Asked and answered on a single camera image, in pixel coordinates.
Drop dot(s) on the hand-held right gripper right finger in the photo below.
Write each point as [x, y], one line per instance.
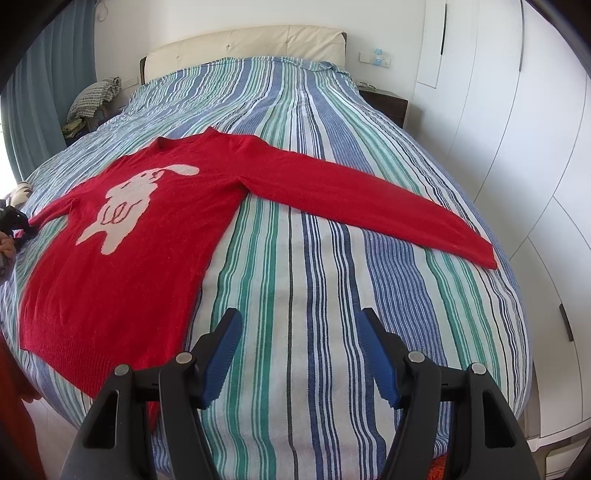
[378, 355]

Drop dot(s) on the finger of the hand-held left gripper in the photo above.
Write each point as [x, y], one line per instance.
[14, 219]

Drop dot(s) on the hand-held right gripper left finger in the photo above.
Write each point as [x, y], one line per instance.
[225, 355]

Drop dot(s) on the red sweater with white rabbit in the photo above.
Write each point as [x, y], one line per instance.
[184, 240]

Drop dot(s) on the person's left hand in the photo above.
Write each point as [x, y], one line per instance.
[6, 247]

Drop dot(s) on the beige patterned pillow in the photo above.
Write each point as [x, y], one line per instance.
[22, 193]

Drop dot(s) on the striped bed sheet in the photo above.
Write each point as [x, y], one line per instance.
[300, 295]

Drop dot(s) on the blue curtain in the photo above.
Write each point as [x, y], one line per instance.
[51, 92]

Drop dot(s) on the checkered folded cloth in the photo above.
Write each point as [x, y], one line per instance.
[92, 94]

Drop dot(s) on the person's orange clothing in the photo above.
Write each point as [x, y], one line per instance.
[18, 415]

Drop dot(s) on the dark wooden nightstand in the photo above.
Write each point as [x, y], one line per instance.
[385, 104]

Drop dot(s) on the white wardrobe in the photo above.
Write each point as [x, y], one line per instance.
[508, 138]

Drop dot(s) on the cream padded headboard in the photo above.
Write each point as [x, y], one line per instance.
[240, 44]

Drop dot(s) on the white wall socket panel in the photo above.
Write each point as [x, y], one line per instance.
[375, 56]

